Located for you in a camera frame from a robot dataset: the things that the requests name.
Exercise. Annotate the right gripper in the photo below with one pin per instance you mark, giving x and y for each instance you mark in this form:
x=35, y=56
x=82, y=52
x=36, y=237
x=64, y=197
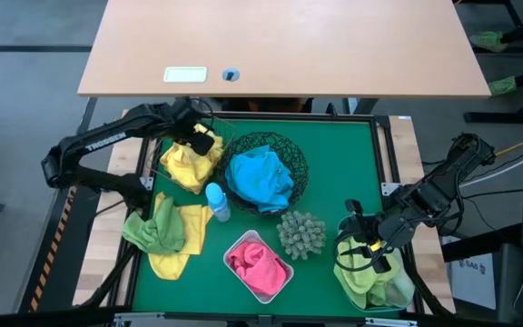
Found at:
x=393, y=231

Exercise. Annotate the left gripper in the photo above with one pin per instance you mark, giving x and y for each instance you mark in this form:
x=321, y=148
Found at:
x=186, y=119

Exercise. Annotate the blue microfiber towel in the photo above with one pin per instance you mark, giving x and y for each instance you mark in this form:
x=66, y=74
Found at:
x=252, y=177
x=273, y=205

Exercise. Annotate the pink microfiber towel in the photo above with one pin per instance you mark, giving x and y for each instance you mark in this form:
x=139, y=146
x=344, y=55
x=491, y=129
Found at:
x=268, y=279
x=248, y=254

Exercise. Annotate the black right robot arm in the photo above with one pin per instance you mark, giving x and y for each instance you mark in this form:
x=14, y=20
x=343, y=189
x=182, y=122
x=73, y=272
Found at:
x=429, y=195

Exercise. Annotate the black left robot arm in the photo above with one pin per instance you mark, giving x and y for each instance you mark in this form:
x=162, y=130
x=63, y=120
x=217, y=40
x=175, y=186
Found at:
x=102, y=141

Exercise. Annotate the teal plastic basket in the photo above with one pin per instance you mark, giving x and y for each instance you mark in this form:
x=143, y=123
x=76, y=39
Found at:
x=341, y=224

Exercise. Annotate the light blue spray bottle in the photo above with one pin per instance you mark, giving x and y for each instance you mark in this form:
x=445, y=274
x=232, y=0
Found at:
x=218, y=202

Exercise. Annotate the pale green succulent decoration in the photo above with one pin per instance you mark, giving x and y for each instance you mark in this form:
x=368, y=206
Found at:
x=301, y=234

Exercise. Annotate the grey desk grommet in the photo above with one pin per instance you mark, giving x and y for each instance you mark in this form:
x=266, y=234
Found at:
x=230, y=75

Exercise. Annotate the dark woven wicker basket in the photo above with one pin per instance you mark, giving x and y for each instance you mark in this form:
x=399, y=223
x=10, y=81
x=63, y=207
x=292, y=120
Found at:
x=295, y=154

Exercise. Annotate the white translucent plastic bin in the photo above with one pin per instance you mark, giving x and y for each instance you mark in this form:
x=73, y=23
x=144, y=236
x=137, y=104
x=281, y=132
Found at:
x=250, y=235

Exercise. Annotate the white cardboard box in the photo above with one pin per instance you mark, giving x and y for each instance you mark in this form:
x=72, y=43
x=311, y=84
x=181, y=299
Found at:
x=470, y=281

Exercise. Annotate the light wooden desk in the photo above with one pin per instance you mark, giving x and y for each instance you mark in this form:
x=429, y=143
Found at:
x=289, y=41

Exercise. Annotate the black hazard-striped floor plate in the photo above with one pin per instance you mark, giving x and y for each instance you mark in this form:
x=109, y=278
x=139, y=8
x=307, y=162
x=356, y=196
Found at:
x=68, y=245

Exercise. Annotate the person's green shoe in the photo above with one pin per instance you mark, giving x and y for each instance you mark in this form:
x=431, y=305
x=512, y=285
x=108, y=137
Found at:
x=488, y=42
x=502, y=86

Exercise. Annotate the white corner bracket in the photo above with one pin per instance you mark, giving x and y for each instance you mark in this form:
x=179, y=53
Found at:
x=388, y=189
x=148, y=183

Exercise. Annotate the black aluminium table frame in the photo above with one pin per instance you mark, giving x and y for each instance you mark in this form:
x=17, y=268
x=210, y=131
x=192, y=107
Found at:
x=279, y=114

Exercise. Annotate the black desk leg frame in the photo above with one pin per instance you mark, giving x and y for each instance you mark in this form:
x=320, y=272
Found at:
x=506, y=117

